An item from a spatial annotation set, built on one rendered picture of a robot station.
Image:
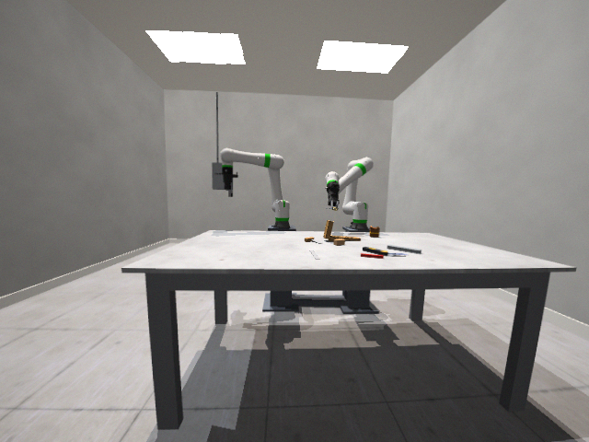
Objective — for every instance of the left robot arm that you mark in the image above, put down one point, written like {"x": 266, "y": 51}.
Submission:
{"x": 358, "y": 210}

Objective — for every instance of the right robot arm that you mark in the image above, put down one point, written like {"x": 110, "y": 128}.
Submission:
{"x": 273, "y": 163}

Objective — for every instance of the grey rectangular bar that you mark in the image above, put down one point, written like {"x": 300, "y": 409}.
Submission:
{"x": 394, "y": 247}

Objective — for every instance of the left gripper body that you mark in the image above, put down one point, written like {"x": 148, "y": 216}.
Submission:
{"x": 332, "y": 190}

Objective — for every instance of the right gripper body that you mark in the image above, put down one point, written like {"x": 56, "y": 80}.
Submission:
{"x": 228, "y": 175}

